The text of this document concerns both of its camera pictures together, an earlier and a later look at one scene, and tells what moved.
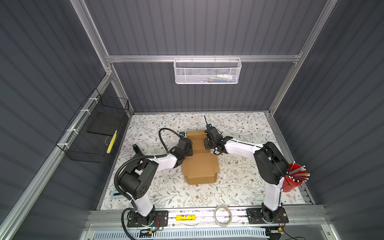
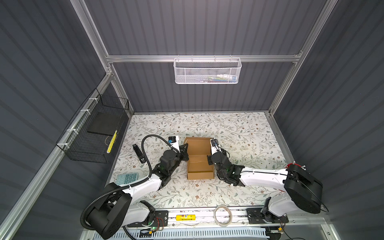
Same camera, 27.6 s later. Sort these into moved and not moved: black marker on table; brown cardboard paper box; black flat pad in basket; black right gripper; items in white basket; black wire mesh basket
Moved: brown cardboard paper box; black right gripper
Not moved: items in white basket; black wire mesh basket; black marker on table; black flat pad in basket
